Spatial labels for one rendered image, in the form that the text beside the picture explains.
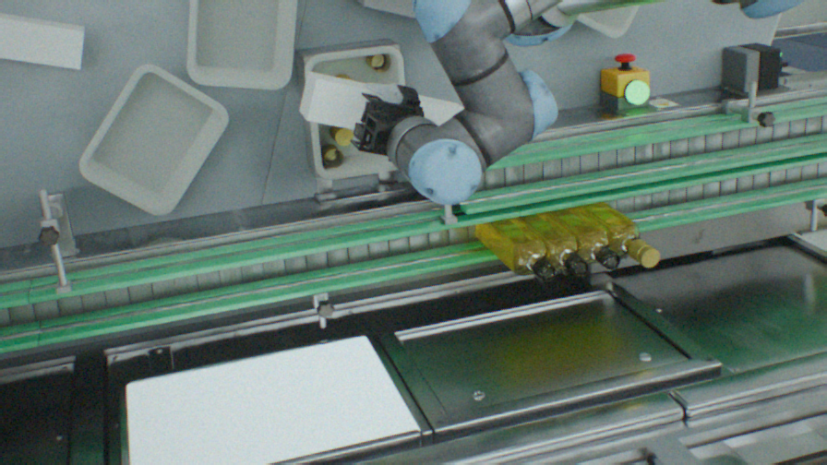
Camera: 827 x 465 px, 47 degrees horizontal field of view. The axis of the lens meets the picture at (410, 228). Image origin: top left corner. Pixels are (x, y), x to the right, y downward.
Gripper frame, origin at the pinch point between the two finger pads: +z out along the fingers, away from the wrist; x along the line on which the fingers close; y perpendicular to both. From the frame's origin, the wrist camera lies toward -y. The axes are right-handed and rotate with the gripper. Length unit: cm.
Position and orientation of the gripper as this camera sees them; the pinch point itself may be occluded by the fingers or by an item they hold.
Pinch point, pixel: (388, 113)
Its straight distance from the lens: 142.3
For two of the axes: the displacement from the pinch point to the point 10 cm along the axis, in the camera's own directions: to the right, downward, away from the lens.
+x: -2.5, 9.3, 2.6
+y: -9.2, -1.5, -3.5
